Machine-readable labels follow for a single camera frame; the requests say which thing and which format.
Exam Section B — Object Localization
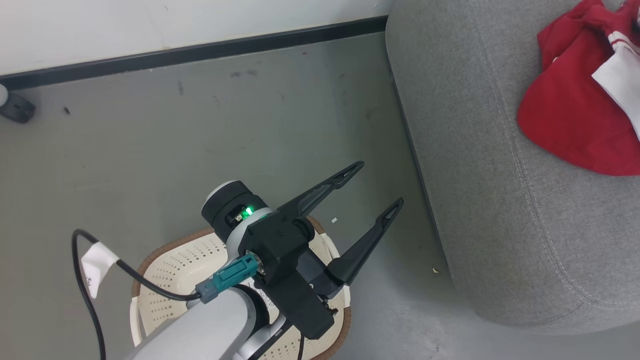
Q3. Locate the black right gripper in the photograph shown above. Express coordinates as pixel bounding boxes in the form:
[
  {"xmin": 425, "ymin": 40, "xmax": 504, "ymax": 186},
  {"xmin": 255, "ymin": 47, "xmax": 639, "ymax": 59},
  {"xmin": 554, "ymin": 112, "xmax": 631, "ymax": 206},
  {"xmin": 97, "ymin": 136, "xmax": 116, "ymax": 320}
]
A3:
[{"xmin": 239, "ymin": 160, "xmax": 405, "ymax": 297}]

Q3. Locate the red and white garment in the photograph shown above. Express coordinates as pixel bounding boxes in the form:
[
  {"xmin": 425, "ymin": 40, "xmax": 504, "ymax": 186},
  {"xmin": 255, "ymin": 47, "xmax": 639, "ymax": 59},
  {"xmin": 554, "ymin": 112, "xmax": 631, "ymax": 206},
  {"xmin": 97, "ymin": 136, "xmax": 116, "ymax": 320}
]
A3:
[{"xmin": 516, "ymin": 0, "xmax": 640, "ymax": 177}]

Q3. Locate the grey fabric sofa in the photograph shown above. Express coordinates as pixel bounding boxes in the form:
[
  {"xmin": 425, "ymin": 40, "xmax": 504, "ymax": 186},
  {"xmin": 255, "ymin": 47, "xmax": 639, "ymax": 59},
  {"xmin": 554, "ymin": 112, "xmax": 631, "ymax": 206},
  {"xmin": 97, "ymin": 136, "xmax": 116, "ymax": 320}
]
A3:
[{"xmin": 385, "ymin": 0, "xmax": 640, "ymax": 336}]

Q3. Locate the white laundry basket brown rim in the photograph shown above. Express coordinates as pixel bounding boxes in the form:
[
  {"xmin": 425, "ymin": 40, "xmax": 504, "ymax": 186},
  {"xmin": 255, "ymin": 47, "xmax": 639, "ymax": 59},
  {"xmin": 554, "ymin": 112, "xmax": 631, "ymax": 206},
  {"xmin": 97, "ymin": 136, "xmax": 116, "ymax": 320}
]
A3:
[{"xmin": 129, "ymin": 216, "xmax": 352, "ymax": 360}]

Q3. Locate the black baseboard strip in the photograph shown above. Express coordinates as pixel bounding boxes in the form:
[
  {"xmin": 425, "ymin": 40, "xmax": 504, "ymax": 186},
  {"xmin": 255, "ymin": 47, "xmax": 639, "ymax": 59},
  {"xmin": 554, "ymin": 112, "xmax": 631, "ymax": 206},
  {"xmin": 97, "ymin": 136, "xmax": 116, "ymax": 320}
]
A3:
[{"xmin": 0, "ymin": 15, "xmax": 389, "ymax": 92}]

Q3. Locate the teal cable connector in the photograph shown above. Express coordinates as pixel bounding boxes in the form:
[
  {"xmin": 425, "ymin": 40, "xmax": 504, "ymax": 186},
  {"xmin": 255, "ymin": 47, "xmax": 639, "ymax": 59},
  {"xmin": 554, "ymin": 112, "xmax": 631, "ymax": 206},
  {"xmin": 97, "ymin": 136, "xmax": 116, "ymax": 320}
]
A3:
[{"xmin": 195, "ymin": 254, "xmax": 258, "ymax": 304}]

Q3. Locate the white cable tag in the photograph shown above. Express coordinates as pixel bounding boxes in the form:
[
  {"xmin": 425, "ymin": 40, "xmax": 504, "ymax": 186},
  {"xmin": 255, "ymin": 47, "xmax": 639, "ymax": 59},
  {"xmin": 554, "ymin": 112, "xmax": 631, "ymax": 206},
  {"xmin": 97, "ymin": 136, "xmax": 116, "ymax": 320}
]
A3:
[{"xmin": 80, "ymin": 242, "xmax": 121, "ymax": 299}]

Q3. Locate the thin black cable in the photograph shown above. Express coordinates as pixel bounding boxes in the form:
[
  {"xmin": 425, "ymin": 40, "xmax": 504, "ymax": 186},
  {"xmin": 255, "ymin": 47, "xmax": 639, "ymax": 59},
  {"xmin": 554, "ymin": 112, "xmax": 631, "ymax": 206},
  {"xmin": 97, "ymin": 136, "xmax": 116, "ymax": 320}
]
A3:
[{"xmin": 71, "ymin": 229, "xmax": 203, "ymax": 360}]

